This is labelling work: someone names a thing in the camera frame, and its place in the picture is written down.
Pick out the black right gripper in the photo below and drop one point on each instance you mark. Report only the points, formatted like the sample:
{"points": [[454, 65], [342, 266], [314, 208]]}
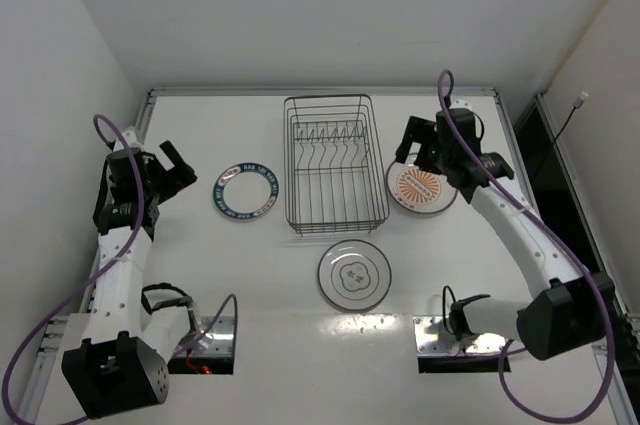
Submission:
{"points": [[422, 143]]}

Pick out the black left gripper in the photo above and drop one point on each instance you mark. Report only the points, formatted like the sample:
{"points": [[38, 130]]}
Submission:
{"points": [[167, 177]]}

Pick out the orange sunburst pattern plate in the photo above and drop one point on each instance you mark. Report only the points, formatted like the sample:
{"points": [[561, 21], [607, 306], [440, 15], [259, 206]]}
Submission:
{"points": [[417, 191]]}

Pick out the green rimmed white plate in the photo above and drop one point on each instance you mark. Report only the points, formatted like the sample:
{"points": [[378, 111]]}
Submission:
{"points": [[245, 191]]}

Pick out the white plate with flower outline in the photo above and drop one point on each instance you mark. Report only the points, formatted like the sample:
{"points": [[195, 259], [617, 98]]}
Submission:
{"points": [[354, 276]]}

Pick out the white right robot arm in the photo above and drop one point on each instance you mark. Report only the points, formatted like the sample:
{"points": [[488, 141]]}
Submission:
{"points": [[568, 306]]}

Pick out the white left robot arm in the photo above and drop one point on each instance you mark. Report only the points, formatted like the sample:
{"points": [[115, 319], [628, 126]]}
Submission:
{"points": [[122, 363]]}

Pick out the grey wire dish rack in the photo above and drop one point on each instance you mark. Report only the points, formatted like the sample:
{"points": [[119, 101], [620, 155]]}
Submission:
{"points": [[334, 172]]}

